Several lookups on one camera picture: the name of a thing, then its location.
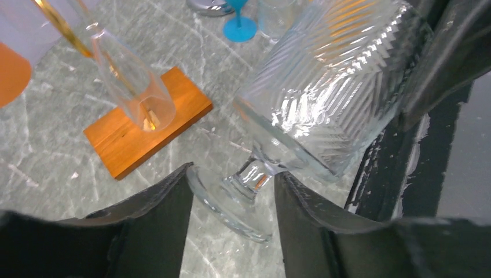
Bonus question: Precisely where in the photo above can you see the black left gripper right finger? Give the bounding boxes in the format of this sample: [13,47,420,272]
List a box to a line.
[274,172,490,277]

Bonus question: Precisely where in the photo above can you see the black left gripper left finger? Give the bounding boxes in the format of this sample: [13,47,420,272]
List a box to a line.
[1,163,193,277]

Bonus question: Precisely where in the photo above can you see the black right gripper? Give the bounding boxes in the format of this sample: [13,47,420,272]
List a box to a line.
[345,1,490,222]

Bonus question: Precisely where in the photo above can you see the gold wire glass rack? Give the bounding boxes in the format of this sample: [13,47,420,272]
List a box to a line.
[35,1,213,180]

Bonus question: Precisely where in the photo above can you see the clear pink tinted glass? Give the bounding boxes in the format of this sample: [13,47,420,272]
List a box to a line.
[69,1,176,132]

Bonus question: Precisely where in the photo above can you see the clear small glass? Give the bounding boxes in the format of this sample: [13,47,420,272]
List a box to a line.
[186,1,433,243]

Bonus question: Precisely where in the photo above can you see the orange plastic goblet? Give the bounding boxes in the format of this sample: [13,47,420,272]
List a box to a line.
[1,42,32,107]

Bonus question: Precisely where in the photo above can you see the clear tall glass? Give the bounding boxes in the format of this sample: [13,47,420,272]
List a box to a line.
[258,0,311,44]

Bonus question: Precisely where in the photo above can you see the blue plastic goblet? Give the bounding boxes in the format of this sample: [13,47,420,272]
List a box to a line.
[223,0,257,42]

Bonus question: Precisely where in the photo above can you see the chrome wire glass rack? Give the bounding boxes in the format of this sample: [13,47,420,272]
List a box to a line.
[186,0,234,17]

